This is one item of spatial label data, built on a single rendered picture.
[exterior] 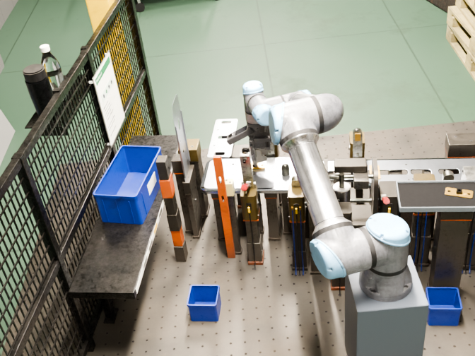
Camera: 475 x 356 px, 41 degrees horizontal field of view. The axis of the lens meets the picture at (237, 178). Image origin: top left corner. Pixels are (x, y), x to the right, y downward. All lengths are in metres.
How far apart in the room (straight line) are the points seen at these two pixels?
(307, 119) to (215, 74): 3.56
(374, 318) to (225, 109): 3.22
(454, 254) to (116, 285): 1.13
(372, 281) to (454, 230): 0.45
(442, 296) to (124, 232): 1.14
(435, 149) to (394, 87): 1.94
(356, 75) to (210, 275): 3.00
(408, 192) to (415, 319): 0.44
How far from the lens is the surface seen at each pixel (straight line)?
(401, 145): 3.16
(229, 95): 5.04
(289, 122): 1.83
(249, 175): 2.30
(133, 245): 2.23
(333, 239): 1.72
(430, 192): 2.15
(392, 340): 1.97
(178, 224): 2.47
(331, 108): 1.88
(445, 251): 2.27
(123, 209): 2.29
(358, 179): 2.19
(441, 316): 2.33
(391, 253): 1.76
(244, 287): 2.47
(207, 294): 2.41
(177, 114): 2.40
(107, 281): 2.14
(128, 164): 2.55
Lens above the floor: 2.50
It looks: 37 degrees down
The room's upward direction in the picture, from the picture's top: 7 degrees counter-clockwise
